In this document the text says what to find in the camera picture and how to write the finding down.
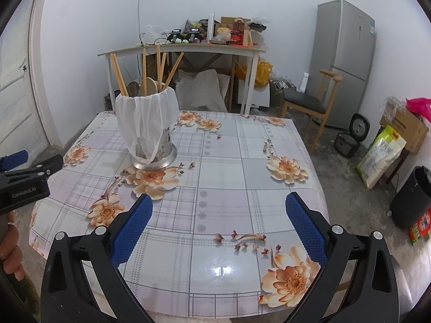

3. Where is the white door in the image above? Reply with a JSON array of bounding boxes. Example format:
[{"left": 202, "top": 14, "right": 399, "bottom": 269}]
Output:
[{"left": 0, "top": 0, "right": 48, "bottom": 165}]

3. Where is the person's left hand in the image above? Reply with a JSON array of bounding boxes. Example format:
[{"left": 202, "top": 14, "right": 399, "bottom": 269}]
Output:
[{"left": 0, "top": 212, "right": 25, "bottom": 282}]

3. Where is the wooden chair black seat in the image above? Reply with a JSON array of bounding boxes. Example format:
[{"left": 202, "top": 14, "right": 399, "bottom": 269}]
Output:
[{"left": 278, "top": 69, "right": 343, "bottom": 154}]

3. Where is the black rice cooker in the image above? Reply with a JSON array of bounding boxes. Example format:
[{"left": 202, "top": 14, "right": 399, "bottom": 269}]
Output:
[{"left": 334, "top": 113, "right": 370, "bottom": 158}]

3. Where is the clutter on side table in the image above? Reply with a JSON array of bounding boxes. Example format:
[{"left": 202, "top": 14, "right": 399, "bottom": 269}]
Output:
[{"left": 138, "top": 15, "right": 268, "bottom": 47}]

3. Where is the wooden chopstick two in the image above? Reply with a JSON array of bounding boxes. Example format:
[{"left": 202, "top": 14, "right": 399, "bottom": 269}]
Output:
[{"left": 140, "top": 48, "right": 147, "bottom": 96}]

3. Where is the white ceramic spoon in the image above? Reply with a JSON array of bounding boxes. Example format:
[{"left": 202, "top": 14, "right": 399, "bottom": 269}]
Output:
[{"left": 145, "top": 77, "right": 158, "bottom": 96}]

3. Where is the yellow plastic bag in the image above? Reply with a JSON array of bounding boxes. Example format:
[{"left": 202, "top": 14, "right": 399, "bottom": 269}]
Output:
[{"left": 235, "top": 61, "right": 273, "bottom": 87}]

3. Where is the white mesh cloth cover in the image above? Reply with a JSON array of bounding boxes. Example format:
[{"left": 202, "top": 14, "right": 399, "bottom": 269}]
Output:
[{"left": 115, "top": 87, "right": 179, "bottom": 164}]

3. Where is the black trash bin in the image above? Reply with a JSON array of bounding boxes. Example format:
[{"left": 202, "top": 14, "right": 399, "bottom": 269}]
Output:
[{"left": 390, "top": 166, "right": 430, "bottom": 230}]

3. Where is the wooden chopstick five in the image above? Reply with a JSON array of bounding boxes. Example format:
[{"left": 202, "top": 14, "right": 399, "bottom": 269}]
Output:
[{"left": 162, "top": 52, "right": 184, "bottom": 90}]

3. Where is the floral plastic tablecloth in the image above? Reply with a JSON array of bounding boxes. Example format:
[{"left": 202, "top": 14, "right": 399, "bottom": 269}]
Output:
[{"left": 29, "top": 112, "right": 327, "bottom": 318}]

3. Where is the wooden chopstick one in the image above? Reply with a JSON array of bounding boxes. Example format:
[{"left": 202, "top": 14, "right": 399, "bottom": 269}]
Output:
[{"left": 110, "top": 53, "right": 128, "bottom": 97}]

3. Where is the steel utensil holder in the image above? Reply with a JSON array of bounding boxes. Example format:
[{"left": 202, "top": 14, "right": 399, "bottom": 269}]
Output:
[{"left": 131, "top": 128, "right": 178, "bottom": 171}]

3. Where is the steel spoon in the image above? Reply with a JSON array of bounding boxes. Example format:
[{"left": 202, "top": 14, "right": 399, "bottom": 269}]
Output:
[{"left": 126, "top": 81, "right": 140, "bottom": 97}]

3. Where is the white sack under table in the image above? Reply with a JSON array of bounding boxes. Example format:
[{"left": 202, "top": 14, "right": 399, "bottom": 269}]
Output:
[{"left": 175, "top": 69, "right": 230, "bottom": 112}]

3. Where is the red snack packet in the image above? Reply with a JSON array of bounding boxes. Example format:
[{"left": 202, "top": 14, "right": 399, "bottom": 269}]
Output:
[{"left": 408, "top": 209, "right": 431, "bottom": 245}]

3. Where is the yellow green rice bag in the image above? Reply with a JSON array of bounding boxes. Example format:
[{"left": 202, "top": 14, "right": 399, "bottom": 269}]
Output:
[{"left": 355, "top": 125, "right": 406, "bottom": 189}]

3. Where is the white side table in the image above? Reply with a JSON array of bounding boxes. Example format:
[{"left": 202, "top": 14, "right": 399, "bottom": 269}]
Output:
[{"left": 99, "top": 43, "right": 265, "bottom": 114}]

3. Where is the wooden chopstick four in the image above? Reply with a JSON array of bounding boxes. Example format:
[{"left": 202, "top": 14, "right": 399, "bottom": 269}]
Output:
[{"left": 158, "top": 52, "right": 167, "bottom": 93}]

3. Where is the silver refrigerator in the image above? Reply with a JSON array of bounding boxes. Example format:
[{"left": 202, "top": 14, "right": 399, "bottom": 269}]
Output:
[{"left": 305, "top": 0, "right": 376, "bottom": 130}]

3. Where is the cardboard box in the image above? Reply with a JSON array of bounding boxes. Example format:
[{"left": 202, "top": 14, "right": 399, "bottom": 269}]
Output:
[{"left": 379, "top": 109, "right": 429, "bottom": 154}]

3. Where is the pink plastic bag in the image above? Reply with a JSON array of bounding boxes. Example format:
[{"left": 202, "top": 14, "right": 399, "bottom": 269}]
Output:
[{"left": 406, "top": 98, "right": 431, "bottom": 122}]

